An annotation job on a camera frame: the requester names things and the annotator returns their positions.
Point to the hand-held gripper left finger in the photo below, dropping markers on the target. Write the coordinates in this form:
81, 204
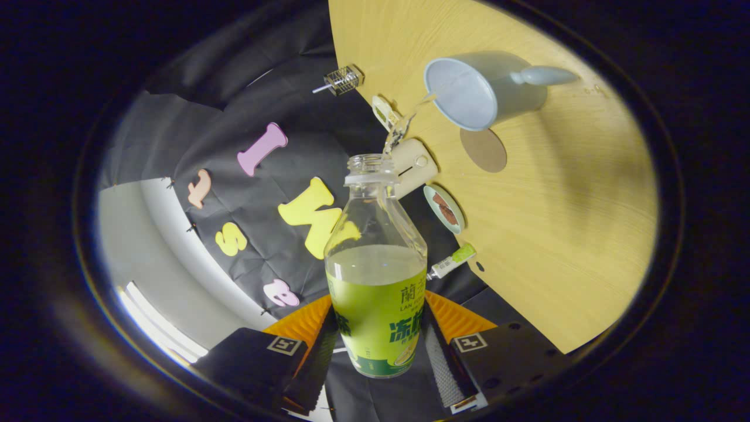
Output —
313, 369

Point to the pale green plate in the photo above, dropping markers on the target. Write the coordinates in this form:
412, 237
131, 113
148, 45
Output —
429, 196

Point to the white spoon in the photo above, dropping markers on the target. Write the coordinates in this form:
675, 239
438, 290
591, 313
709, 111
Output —
321, 89

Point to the brown food piece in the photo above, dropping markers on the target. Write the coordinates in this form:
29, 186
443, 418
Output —
440, 201
449, 217

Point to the white divided dish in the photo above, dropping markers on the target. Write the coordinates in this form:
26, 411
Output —
384, 111

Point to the wooden table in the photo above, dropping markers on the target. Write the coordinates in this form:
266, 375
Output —
556, 223

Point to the white toaster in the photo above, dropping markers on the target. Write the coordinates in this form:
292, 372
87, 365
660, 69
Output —
416, 167

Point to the long ceiling light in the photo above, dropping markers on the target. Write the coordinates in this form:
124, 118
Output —
158, 328

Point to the green label juice bottle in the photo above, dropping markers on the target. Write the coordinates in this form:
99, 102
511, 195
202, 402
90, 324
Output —
378, 316

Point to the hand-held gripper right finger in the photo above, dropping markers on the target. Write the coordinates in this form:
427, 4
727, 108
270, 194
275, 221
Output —
448, 375

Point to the round brown coaster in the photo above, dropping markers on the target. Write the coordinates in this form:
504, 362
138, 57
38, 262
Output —
483, 149

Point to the slim white green bottle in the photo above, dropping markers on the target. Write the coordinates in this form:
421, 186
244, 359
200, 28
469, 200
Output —
454, 262

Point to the black backdrop cloth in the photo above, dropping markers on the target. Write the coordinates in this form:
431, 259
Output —
234, 105

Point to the pale blue cup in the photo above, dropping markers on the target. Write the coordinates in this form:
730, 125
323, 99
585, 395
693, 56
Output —
510, 88

